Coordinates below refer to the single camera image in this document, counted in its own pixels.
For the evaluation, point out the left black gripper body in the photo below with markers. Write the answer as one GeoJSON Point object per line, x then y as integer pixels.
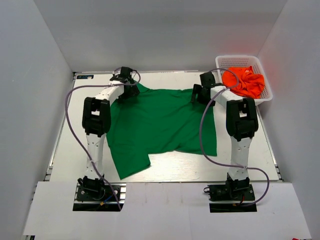
{"type": "Point", "coordinates": [132, 91]}

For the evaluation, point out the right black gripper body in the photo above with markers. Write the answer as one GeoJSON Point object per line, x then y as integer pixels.
{"type": "Point", "coordinates": [202, 99]}

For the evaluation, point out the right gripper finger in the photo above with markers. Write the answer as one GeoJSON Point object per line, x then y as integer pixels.
{"type": "Point", "coordinates": [196, 89]}
{"type": "Point", "coordinates": [193, 98]}

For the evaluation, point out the green t-shirt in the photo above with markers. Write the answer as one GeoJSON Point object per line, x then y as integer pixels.
{"type": "Point", "coordinates": [154, 122]}

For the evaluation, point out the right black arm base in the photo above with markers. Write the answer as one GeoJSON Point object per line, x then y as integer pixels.
{"type": "Point", "coordinates": [234, 196]}

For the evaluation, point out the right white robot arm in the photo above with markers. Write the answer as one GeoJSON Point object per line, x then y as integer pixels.
{"type": "Point", "coordinates": [241, 121]}

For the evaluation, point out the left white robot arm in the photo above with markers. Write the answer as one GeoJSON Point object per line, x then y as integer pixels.
{"type": "Point", "coordinates": [96, 119]}

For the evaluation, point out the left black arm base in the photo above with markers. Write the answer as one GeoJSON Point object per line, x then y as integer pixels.
{"type": "Point", "coordinates": [94, 195]}

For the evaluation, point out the white plastic basket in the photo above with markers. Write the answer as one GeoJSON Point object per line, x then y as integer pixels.
{"type": "Point", "coordinates": [241, 61]}

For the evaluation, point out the orange t-shirt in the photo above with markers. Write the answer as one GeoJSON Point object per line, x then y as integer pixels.
{"type": "Point", "coordinates": [250, 84]}

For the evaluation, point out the blue label sticker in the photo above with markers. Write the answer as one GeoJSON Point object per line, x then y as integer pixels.
{"type": "Point", "coordinates": [85, 77]}

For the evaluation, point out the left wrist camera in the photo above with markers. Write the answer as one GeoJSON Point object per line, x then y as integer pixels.
{"type": "Point", "coordinates": [123, 72]}

